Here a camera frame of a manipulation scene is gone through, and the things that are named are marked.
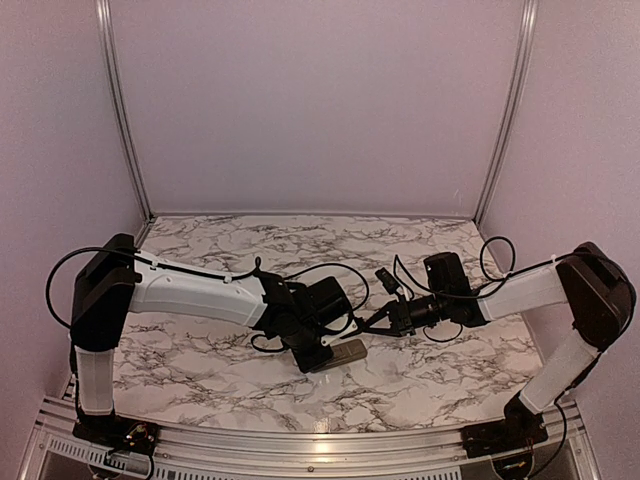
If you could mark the front aluminium rail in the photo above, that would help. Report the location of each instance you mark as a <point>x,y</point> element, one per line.
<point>189,452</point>

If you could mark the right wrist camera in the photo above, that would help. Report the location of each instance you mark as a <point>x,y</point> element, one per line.
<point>388,280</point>

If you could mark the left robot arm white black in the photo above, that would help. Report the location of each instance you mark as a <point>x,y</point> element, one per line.
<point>120,280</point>

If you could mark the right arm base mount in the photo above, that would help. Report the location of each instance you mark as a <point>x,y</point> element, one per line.
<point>501,436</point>

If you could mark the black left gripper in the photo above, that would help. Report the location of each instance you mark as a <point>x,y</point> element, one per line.
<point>310,362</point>

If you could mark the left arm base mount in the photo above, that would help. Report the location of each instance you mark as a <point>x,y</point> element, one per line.
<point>119,433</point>

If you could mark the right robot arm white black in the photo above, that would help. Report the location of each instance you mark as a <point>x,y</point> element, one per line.
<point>598,292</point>

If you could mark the left aluminium frame post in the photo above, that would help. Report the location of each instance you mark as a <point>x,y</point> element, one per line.
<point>107,37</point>

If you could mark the aluminium frame post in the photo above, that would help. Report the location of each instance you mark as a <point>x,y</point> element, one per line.
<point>515,91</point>
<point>107,37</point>

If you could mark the right aluminium frame post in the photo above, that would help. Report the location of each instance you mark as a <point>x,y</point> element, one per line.
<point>515,91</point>

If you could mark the white remote control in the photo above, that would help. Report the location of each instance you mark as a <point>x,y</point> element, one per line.
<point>345,353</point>

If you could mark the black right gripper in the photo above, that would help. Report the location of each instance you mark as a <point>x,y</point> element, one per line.
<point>400,315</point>

